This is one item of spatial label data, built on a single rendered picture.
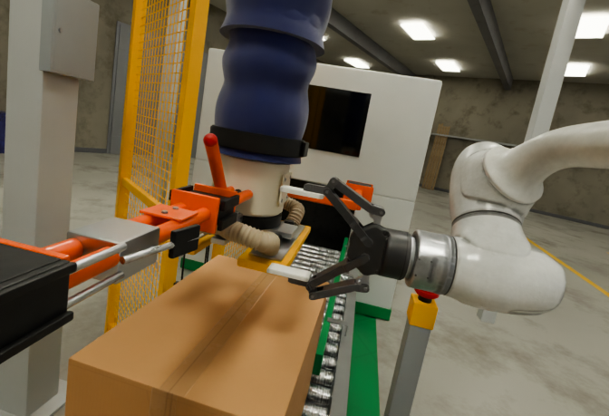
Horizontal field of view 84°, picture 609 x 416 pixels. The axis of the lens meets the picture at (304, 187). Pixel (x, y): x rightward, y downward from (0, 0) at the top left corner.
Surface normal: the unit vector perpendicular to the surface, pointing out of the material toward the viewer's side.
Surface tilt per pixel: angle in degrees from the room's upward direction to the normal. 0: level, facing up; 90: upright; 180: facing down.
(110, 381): 90
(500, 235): 43
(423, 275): 89
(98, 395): 90
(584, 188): 90
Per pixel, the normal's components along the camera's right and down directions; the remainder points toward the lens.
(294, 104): 0.67, 0.00
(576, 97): -0.57, 0.03
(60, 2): 0.97, 0.19
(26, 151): -0.18, 0.12
